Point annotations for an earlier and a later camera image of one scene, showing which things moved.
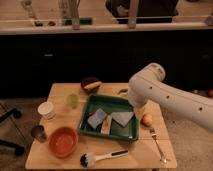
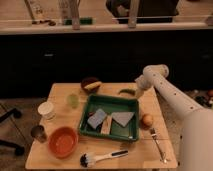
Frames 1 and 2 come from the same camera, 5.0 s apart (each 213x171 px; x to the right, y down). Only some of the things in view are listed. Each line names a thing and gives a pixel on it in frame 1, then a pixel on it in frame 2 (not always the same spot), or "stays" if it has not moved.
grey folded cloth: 122,118 stays
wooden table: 99,130 stays
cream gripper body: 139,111 → 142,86
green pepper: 123,91 stays
